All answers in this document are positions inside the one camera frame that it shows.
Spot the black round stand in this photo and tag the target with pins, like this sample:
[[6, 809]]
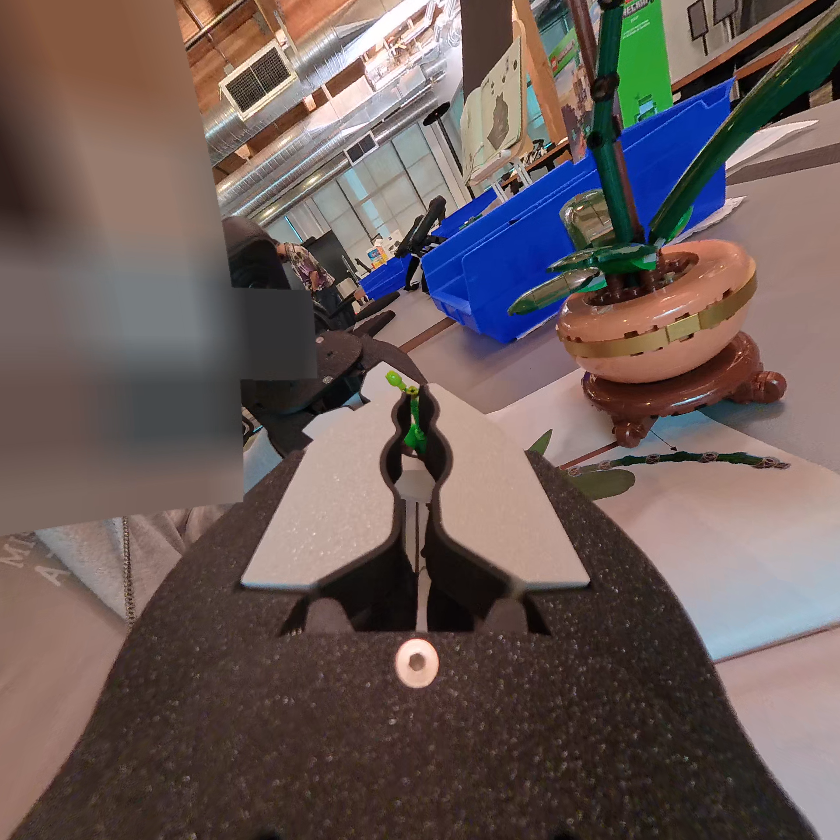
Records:
[[438, 108]]

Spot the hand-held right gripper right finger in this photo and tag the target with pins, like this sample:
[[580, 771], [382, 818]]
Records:
[[505, 518]]

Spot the black office chair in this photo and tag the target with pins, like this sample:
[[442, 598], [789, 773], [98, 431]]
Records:
[[253, 256]]

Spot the dark hanging panel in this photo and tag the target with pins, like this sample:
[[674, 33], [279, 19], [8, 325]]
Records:
[[489, 39]]

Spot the white instruction booklet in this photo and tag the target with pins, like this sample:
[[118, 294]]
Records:
[[689, 525]]

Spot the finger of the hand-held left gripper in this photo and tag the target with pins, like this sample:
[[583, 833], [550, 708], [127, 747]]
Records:
[[328, 425], [377, 396]]

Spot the large blue storage bin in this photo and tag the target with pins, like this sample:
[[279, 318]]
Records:
[[525, 262]]

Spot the small blue storage bin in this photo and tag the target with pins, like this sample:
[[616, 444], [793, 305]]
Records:
[[384, 279], [459, 220]]

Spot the green toy bud stem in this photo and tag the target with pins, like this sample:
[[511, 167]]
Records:
[[415, 426]]

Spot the green display poster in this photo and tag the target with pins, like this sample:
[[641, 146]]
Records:
[[646, 79]]

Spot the white paper towel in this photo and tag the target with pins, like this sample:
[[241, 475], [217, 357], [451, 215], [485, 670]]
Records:
[[715, 213]]

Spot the brick-built orchid plant pot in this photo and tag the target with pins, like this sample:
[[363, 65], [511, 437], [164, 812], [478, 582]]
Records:
[[656, 328]]

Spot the white ceiling vent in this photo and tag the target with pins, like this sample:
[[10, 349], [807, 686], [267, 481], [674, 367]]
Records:
[[256, 82]]

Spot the silver air duct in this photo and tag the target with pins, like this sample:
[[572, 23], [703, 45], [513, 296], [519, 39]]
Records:
[[328, 46], [295, 164]]

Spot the beige printed sign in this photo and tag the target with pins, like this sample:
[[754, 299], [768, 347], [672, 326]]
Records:
[[492, 118]]

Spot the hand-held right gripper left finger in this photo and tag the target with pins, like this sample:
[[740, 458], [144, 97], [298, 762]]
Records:
[[315, 518]]

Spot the person's grey hoodie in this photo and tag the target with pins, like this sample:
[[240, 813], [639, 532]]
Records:
[[52, 623]]

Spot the white paper sheet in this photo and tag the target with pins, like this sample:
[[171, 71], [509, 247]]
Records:
[[774, 141]]

